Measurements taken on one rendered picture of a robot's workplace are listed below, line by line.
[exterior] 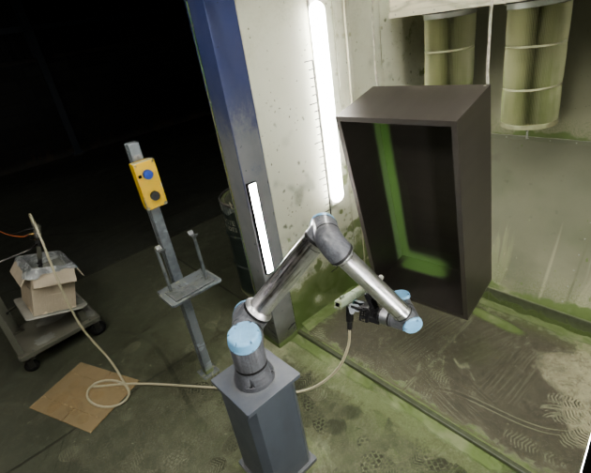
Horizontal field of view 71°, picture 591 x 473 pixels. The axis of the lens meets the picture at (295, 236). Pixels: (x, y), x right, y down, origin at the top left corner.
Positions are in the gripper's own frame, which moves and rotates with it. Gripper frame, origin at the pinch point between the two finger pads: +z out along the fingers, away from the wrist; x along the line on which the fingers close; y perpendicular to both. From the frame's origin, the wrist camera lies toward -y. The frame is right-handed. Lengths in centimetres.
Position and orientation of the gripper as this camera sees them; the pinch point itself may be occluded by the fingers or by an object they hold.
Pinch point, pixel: (348, 301)
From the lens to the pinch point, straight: 231.0
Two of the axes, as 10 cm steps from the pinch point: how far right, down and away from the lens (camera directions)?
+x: 6.2, -2.4, 7.5
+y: 0.3, 9.6, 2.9
